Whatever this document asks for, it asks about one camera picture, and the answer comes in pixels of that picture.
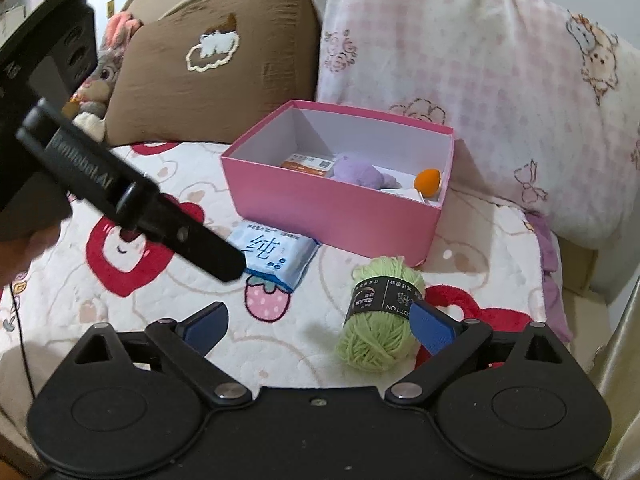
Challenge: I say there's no pink storage box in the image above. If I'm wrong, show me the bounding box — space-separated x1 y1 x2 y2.
221 100 456 268

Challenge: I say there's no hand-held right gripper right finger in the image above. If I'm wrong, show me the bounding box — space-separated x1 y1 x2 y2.
385 299 576 407

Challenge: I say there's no person's left hand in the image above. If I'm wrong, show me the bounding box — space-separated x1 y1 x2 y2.
0 222 62 286

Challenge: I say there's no orange makeup sponge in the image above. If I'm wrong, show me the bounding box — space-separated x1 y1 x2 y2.
415 168 443 196

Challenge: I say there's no purple frilled cloth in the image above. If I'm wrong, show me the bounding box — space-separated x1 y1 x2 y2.
522 210 573 346

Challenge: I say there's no pink floral pillow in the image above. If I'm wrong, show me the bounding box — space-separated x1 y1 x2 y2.
300 0 640 306

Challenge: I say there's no purple plush toy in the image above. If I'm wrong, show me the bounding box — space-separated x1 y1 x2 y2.
327 152 401 191

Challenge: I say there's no printed bear blanket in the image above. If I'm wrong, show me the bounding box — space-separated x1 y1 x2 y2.
0 137 573 461

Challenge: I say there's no brown embroidered pillow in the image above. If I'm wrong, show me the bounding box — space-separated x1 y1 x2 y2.
105 0 321 146

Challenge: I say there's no blue tissue packet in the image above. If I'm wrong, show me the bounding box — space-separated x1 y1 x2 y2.
227 219 321 293

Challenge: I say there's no grey rabbit plush toy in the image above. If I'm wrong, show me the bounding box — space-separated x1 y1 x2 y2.
62 10 143 141

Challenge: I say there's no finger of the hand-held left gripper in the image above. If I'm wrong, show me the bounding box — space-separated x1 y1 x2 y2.
115 183 247 282

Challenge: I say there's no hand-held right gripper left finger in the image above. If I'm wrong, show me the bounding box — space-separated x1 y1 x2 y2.
64 301 253 407

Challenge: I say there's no gold satin curtain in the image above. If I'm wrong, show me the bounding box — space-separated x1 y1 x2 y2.
587 310 640 471

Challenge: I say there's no small white soap box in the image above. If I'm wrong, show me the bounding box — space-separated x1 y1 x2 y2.
279 152 337 178

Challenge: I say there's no green yarn ball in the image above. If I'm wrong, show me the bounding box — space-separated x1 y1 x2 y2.
336 256 427 373

